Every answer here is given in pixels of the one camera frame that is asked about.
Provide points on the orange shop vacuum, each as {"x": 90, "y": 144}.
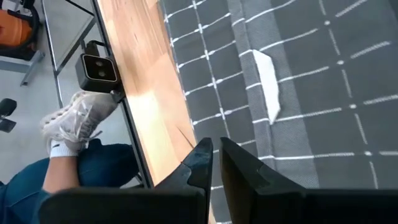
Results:
{"x": 12, "y": 28}

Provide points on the person's leg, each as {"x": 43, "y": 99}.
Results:
{"x": 60, "y": 174}
{"x": 105, "y": 165}

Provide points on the grey checked towel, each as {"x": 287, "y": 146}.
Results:
{"x": 311, "y": 93}

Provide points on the person's foot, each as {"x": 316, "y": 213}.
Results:
{"x": 77, "y": 118}

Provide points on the black table-level camera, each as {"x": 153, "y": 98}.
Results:
{"x": 98, "y": 73}

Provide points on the black metal table frame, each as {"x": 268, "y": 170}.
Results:
{"x": 130, "y": 124}

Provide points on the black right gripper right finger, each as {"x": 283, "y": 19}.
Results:
{"x": 311, "y": 208}

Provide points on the black chair base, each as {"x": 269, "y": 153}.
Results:
{"x": 6, "y": 109}

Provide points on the grey metal frame stand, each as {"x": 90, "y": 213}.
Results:
{"x": 62, "y": 31}

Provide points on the grey metal bracket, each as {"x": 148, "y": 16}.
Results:
{"x": 21, "y": 62}

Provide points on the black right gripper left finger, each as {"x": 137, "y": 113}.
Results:
{"x": 124, "y": 208}

